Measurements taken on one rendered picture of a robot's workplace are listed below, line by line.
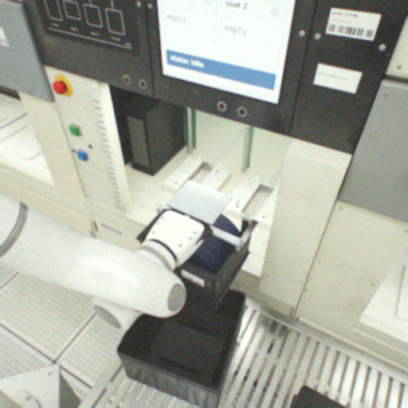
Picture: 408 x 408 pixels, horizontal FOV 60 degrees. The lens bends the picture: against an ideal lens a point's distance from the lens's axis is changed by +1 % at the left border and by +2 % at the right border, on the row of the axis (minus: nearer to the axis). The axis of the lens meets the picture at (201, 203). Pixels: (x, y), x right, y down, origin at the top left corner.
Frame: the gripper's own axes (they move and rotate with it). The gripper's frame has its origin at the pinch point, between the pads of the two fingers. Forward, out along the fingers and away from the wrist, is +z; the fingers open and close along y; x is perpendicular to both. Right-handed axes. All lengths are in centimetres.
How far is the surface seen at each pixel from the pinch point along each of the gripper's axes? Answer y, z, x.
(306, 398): 38, -11, -38
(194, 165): -32, 51, -35
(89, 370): -51, -19, -125
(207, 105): -6.6, 15.1, 17.3
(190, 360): 6, -15, -48
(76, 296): -88, 8, -126
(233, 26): -1.5, 15.0, 35.1
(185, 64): -12.4, 14.9, 25.6
